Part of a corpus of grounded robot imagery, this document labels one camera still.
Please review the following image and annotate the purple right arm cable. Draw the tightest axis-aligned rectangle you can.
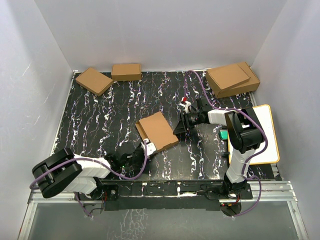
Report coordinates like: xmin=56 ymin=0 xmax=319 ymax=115
xmin=182 ymin=70 xmax=270 ymax=216

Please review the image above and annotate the large cardboard box bottom right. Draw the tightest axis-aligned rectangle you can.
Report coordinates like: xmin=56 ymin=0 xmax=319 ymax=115
xmin=218 ymin=61 xmax=260 ymax=98

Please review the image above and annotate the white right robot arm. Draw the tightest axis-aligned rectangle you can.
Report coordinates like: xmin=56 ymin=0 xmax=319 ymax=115
xmin=173 ymin=97 xmax=266 ymax=199

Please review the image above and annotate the white board with yellow rim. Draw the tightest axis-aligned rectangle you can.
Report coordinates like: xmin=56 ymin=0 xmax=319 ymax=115
xmin=227 ymin=104 xmax=280 ymax=167

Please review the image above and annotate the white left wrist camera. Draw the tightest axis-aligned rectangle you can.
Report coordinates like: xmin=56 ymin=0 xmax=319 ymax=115
xmin=142 ymin=138 xmax=157 ymax=157

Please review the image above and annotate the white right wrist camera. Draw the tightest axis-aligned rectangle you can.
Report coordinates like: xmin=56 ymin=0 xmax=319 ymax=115
xmin=179 ymin=97 xmax=192 ymax=114

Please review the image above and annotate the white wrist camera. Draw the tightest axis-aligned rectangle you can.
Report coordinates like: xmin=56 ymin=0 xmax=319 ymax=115
xmin=179 ymin=97 xmax=192 ymax=114
xmin=142 ymin=138 xmax=157 ymax=157

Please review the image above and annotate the aluminium frame rail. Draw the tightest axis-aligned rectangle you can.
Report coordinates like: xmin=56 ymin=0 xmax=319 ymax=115
xmin=246 ymin=181 xmax=309 ymax=240

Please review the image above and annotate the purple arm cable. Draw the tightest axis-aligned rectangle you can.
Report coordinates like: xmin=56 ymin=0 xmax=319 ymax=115
xmin=182 ymin=70 xmax=270 ymax=216
xmin=29 ymin=141 xmax=149 ymax=219

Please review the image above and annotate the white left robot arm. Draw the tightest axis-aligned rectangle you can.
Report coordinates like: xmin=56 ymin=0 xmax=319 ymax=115
xmin=29 ymin=144 xmax=152 ymax=200

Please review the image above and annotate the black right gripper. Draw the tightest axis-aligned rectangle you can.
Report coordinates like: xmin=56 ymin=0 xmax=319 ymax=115
xmin=173 ymin=110 xmax=203 ymax=134

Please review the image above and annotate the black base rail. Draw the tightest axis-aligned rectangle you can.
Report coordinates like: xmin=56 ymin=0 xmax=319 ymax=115
xmin=77 ymin=180 xmax=253 ymax=211

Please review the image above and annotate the small cardboard box top right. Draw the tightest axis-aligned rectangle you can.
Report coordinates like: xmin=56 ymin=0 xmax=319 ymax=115
xmin=205 ymin=64 xmax=250 ymax=95

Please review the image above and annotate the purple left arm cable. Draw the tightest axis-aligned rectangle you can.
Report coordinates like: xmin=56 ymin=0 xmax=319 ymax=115
xmin=29 ymin=141 xmax=149 ymax=219

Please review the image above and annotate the green eraser block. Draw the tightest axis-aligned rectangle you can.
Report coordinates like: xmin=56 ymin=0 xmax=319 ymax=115
xmin=219 ymin=129 xmax=228 ymax=141

